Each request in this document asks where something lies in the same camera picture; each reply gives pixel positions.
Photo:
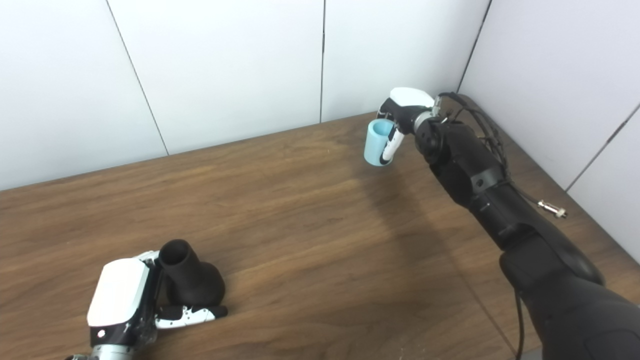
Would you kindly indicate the black plastic cup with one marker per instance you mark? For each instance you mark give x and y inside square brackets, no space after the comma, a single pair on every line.
[192,277]

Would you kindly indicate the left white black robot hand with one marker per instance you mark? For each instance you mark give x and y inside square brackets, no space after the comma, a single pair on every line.
[120,295]

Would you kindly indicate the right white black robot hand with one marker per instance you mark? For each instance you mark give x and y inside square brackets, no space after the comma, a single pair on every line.
[410,107]

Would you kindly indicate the light blue plastic cup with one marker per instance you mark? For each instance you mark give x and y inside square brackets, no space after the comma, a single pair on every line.
[375,145]

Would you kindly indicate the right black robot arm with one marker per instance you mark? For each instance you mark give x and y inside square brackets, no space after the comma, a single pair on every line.
[525,235]

